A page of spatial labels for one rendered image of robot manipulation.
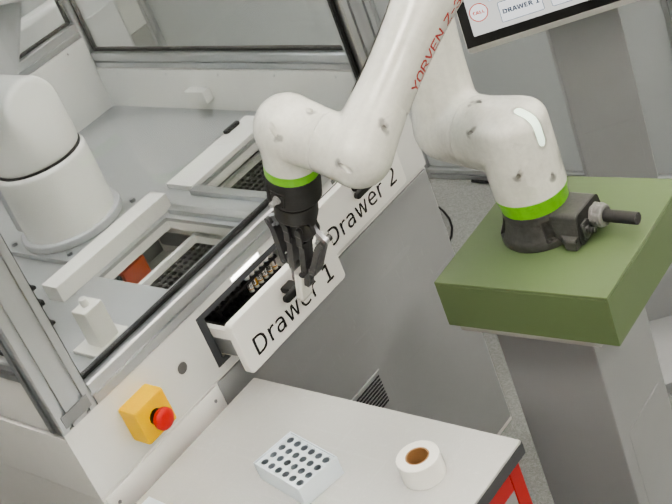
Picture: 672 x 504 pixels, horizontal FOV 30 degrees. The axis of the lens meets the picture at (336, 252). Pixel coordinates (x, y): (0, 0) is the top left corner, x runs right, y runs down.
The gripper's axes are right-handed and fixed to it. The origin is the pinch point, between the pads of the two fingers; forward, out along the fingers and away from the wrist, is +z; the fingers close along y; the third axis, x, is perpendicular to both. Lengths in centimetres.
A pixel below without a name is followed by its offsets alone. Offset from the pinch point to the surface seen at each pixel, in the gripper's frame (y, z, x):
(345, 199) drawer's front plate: -10.5, 6.5, 27.8
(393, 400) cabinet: 4, 52, 21
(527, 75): -39, 72, 162
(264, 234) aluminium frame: -14.1, 1.1, 7.0
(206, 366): -10.3, 12.5, -17.0
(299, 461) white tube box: 19.0, 6.7, -28.0
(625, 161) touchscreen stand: 18, 37, 101
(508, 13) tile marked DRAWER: -6, -5, 84
